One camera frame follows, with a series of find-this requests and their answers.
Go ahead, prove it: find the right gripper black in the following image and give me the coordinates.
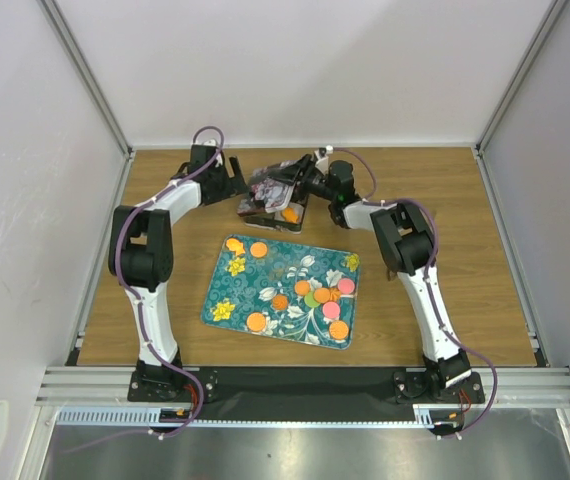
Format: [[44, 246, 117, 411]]
[[268, 154, 338, 204]]

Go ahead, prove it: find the gold tin lid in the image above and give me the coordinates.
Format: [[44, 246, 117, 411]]
[[237, 161, 294, 217]]

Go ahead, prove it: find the orange fish cookie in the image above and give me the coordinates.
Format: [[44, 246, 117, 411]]
[[280, 207, 299, 224], [225, 238, 246, 257]]

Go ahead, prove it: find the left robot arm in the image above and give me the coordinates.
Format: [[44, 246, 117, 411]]
[[108, 140, 247, 402]]

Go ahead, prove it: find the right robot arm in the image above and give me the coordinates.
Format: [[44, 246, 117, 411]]
[[267, 150, 472, 402]]

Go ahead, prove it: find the square cookie tin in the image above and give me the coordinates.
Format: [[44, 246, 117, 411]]
[[237, 197, 309, 234]]

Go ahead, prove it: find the orange round cookie top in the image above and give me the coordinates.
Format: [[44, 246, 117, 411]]
[[250, 241, 269, 258]]

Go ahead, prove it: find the orange round cookie centre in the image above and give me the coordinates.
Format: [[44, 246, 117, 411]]
[[294, 280, 311, 297]]

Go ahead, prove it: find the teal floral tray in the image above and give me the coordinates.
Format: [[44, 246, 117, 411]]
[[201, 235, 361, 350]]

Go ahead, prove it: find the pink round cookie upper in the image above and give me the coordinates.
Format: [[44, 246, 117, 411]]
[[337, 277, 356, 295]]

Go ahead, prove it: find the pink round cookie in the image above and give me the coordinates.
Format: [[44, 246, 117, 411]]
[[322, 301, 341, 321], [337, 277, 356, 295]]

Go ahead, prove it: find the orange round cookie pile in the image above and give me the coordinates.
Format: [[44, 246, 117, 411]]
[[313, 287, 331, 304]]

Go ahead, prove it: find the green cookie under pile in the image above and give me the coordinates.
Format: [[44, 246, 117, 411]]
[[304, 292, 319, 308]]

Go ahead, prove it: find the orange dotted cookie front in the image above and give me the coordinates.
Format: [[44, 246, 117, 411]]
[[246, 312, 267, 332]]

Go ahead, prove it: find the orange dotted cookie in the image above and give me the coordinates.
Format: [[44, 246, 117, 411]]
[[246, 312, 267, 332], [329, 320, 350, 341]]

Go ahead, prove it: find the pink round cookie lower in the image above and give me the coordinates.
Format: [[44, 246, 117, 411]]
[[322, 301, 341, 321]]

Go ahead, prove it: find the orange dotted cookie right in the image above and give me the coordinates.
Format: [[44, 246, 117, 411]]
[[329, 320, 350, 341]]

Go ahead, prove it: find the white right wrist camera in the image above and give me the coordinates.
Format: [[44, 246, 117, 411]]
[[314, 145, 334, 175]]

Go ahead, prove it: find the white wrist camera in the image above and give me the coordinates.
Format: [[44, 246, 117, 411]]
[[314, 145, 334, 175], [201, 138, 222, 152]]

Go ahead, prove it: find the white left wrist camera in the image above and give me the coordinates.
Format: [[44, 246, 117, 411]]
[[201, 138, 222, 152]]

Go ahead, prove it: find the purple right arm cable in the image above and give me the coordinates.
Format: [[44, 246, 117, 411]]
[[324, 146, 499, 441]]

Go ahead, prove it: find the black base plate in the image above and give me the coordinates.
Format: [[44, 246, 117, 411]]
[[127, 366, 485, 423]]

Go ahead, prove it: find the aluminium frame rail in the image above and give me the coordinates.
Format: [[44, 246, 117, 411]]
[[36, 366, 570, 429]]

